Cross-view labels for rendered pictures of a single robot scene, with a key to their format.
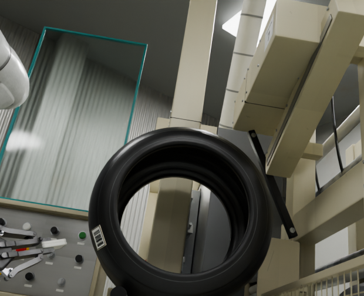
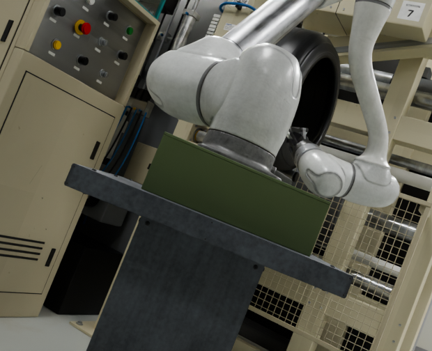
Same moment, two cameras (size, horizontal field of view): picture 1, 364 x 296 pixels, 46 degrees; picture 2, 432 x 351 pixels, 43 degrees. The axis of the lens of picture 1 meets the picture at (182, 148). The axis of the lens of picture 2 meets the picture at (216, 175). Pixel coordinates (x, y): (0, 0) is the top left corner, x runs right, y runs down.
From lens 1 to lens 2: 1.95 m
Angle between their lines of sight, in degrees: 61
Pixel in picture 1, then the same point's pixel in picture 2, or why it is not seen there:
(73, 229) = (123, 19)
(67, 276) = (107, 69)
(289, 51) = (410, 33)
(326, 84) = (398, 56)
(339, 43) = not seen: outside the picture
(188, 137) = (333, 53)
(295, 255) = not seen: hidden behind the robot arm
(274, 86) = not seen: hidden behind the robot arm
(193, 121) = not seen: outside the picture
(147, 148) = (320, 56)
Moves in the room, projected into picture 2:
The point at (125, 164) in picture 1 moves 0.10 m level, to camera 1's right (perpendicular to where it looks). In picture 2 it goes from (309, 65) to (318, 76)
